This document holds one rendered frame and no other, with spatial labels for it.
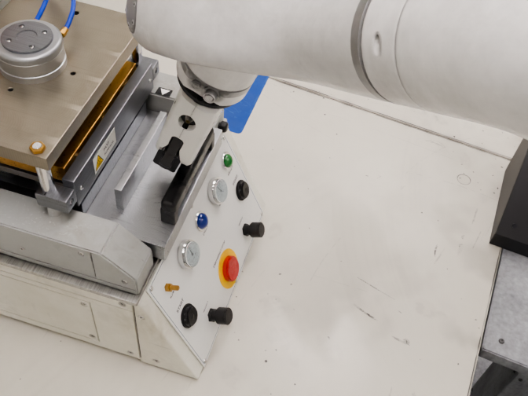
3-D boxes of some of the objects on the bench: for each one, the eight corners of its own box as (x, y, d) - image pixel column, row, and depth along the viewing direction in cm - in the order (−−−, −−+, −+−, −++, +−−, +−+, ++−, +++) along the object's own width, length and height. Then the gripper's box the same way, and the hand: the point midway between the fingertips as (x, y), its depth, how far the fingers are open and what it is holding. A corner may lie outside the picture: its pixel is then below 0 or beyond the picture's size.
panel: (203, 368, 93) (144, 291, 81) (262, 213, 112) (222, 131, 99) (215, 368, 92) (158, 291, 80) (273, 212, 111) (234, 130, 99)
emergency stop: (225, 286, 100) (215, 270, 97) (233, 265, 102) (224, 250, 100) (234, 287, 99) (225, 271, 97) (242, 266, 102) (232, 250, 99)
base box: (-134, 274, 98) (-186, 203, 85) (-1, 115, 122) (-25, 40, 108) (197, 381, 92) (198, 323, 79) (270, 191, 115) (280, 122, 102)
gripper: (206, 18, 75) (161, 112, 89) (156, 100, 66) (115, 191, 80) (262, 51, 76) (209, 139, 90) (221, 135, 67) (169, 219, 81)
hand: (170, 155), depth 84 cm, fingers closed, pressing on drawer
